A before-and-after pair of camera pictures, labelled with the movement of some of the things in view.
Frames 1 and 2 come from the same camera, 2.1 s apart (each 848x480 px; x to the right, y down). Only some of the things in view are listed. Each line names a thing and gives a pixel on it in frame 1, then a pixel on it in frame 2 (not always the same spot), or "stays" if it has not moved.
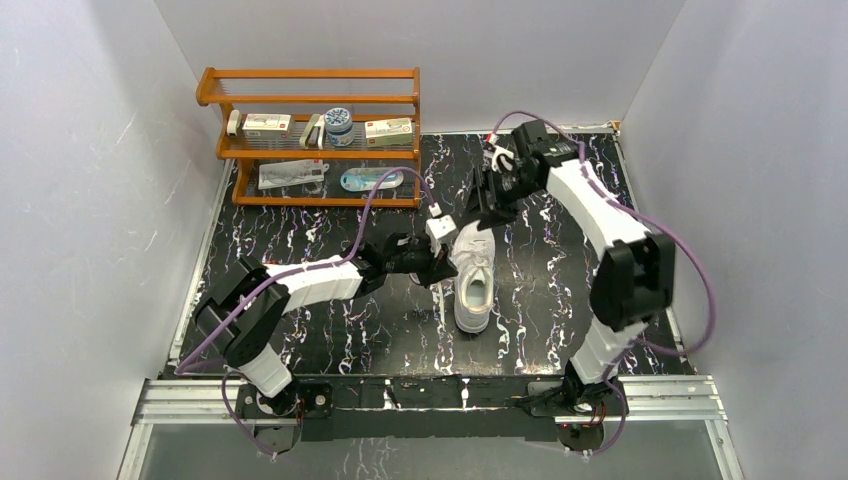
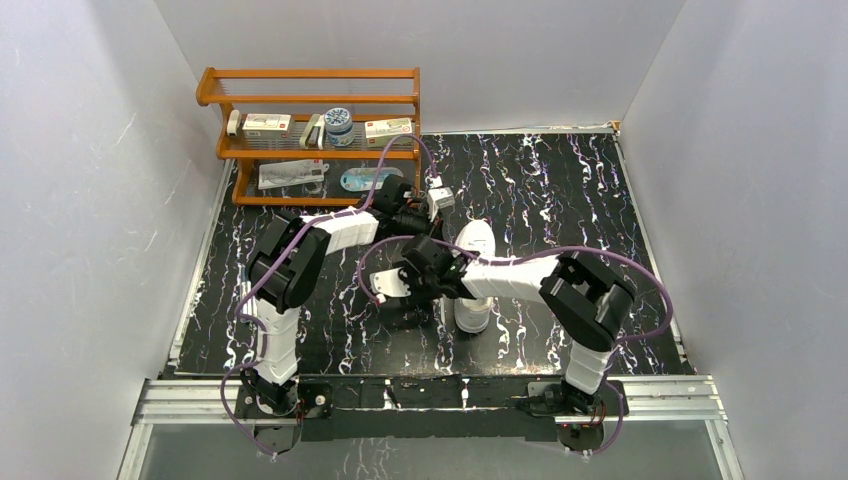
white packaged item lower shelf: x=288 y=173 stays
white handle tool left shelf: x=234 y=122 stays
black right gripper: x=498 y=212 → x=409 y=269
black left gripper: x=428 y=258 → x=419 y=221
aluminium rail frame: x=641 y=401 stays
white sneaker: x=474 y=259 stays
